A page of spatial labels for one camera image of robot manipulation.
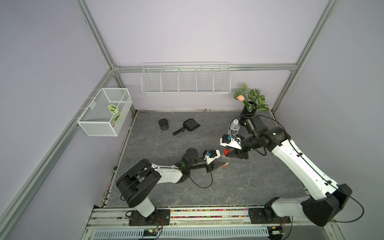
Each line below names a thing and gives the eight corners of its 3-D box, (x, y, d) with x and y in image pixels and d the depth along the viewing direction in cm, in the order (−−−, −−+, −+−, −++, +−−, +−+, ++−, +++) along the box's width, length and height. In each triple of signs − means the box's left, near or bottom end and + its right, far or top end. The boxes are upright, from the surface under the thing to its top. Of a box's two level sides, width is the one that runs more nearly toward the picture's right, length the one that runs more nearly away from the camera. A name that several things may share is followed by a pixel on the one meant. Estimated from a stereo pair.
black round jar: (158, 130, 112) (157, 126, 108) (160, 122, 117) (159, 118, 113) (168, 130, 112) (167, 126, 108) (169, 122, 117) (168, 118, 113)
